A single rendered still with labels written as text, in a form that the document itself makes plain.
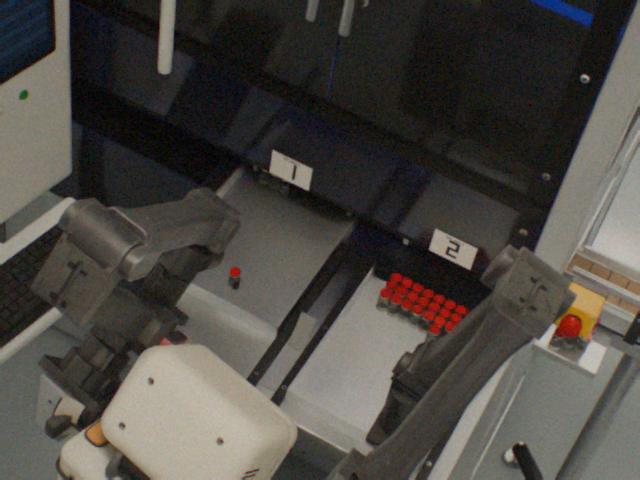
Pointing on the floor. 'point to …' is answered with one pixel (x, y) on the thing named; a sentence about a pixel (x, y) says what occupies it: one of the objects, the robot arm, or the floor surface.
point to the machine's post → (573, 202)
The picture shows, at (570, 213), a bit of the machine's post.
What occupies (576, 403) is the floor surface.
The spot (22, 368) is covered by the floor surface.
